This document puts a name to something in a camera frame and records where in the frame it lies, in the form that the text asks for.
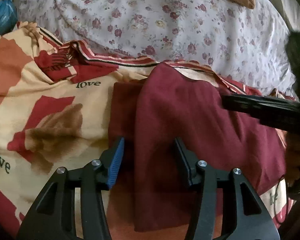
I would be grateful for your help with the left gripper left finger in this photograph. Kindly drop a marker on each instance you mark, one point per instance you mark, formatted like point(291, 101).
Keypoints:
point(52, 214)

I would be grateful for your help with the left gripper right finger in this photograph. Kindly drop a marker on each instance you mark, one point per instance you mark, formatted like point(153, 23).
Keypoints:
point(244, 214)

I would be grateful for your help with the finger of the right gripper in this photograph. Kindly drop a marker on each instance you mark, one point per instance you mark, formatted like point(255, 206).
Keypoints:
point(272, 112)

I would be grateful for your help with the dark red garment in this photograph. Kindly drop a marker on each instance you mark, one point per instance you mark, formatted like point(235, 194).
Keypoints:
point(150, 113)

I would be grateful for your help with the red cream patterned blanket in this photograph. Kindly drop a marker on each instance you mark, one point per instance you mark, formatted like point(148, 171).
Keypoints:
point(55, 103)

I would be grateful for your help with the white floral bed sheet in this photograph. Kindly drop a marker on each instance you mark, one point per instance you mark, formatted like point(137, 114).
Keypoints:
point(246, 45)

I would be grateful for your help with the blue plastic bag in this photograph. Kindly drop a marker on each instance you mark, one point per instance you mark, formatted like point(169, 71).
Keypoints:
point(8, 16)

